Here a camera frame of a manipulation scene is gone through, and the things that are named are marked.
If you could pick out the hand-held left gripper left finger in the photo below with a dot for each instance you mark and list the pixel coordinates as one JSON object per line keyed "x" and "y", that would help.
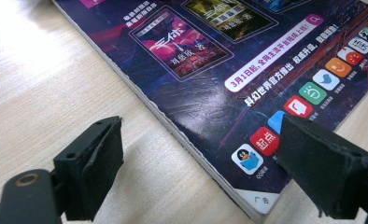
{"x": 92, "y": 168}

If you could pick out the glossy magazine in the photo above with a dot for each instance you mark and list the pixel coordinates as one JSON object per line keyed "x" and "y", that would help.
{"x": 204, "y": 77}

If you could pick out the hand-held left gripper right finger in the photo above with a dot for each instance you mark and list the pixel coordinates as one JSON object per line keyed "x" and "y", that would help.
{"x": 322, "y": 168}

